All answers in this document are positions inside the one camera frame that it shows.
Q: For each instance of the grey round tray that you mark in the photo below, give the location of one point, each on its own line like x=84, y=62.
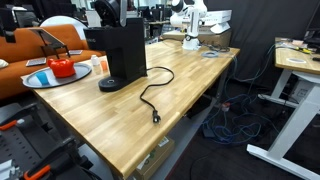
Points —
x=30, y=80

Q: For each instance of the black curtain backdrop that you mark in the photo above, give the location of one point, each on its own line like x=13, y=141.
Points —
x=260, y=26

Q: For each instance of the white salt shaker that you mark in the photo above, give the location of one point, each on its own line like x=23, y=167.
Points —
x=95, y=60

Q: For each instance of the black coffee machine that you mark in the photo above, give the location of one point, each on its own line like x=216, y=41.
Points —
x=130, y=50

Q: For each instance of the cardboard box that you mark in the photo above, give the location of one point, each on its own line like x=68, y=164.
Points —
x=156, y=156

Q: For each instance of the black monitor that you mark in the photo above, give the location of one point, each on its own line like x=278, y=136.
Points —
x=315, y=30

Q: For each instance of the orange sofa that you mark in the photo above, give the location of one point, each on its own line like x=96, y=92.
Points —
x=20, y=46

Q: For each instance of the white round chair back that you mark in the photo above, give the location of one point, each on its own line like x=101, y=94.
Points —
x=61, y=20

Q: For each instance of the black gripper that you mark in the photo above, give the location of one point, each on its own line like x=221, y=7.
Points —
x=7, y=36

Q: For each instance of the black equipment cart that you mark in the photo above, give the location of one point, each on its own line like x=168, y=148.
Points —
x=23, y=146

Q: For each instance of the black folding stand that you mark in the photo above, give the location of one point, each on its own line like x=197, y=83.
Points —
x=48, y=36

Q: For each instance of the wooden desk with white legs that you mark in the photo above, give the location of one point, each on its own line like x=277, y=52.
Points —
x=300, y=66

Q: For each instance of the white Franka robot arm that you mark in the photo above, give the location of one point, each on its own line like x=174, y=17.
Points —
x=191, y=26

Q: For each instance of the small orange cup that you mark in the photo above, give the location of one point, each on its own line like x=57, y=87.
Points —
x=104, y=65

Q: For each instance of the stack of white boxes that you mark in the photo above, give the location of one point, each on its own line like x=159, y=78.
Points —
x=218, y=20

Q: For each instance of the dark flat tablet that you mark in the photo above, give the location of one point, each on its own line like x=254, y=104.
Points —
x=75, y=52
x=36, y=62

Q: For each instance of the white tape roll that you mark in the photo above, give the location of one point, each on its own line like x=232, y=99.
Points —
x=289, y=60

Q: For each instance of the blue plastic cup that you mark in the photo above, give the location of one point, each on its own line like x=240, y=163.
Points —
x=42, y=78

